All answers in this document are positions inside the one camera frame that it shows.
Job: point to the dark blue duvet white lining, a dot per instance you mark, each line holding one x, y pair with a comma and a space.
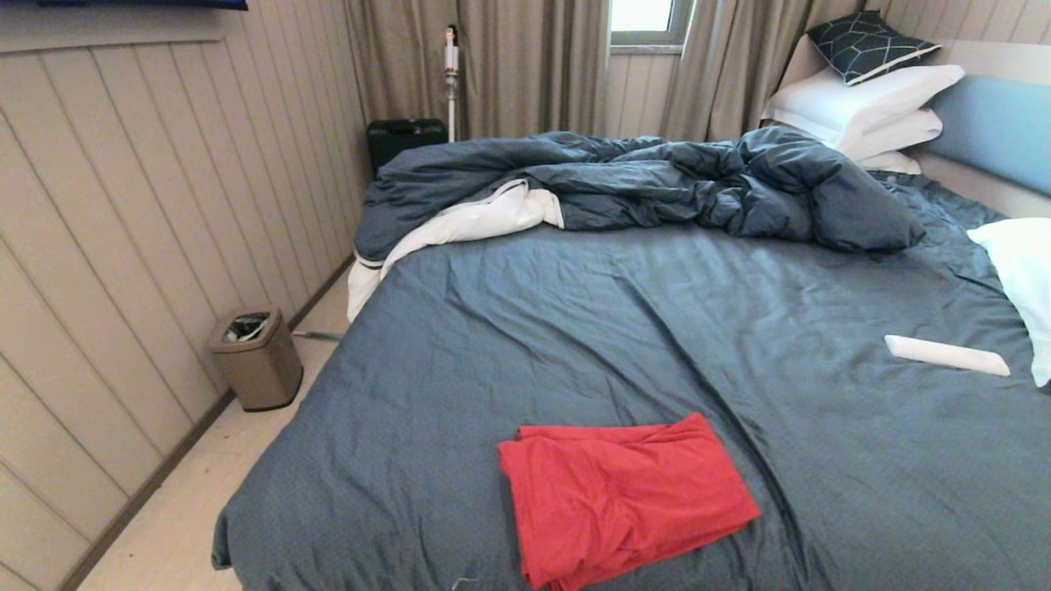
657, 180

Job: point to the narrow beige curtain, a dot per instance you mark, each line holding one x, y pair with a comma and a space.
722, 66

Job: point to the bronze trash bin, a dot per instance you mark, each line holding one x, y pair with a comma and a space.
259, 369

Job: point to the white stick vacuum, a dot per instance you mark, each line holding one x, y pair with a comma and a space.
451, 57

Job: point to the beige headboard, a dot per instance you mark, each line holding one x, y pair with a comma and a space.
993, 56

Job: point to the blue headboard cushion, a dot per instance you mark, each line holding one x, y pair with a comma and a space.
998, 127

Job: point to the large white pillow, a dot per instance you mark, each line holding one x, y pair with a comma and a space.
862, 98

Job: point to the dark geometric patterned cushion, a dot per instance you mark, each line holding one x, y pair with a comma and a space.
866, 45

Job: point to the window with grey frame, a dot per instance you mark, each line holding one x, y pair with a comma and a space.
649, 16

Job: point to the wide beige curtain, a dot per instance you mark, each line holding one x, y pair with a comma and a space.
525, 66

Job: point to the long white remote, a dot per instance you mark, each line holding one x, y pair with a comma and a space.
944, 355

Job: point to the flat white pillow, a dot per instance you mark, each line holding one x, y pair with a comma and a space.
891, 162

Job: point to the black hard case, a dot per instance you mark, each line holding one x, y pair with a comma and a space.
402, 135

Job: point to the white pillow at bed edge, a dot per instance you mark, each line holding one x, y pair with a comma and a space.
1026, 271

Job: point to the red printed t-shirt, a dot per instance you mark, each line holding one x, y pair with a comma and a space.
616, 501

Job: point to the medium white pillow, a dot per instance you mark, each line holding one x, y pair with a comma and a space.
899, 131

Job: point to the dark wall screen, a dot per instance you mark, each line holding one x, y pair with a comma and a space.
123, 3

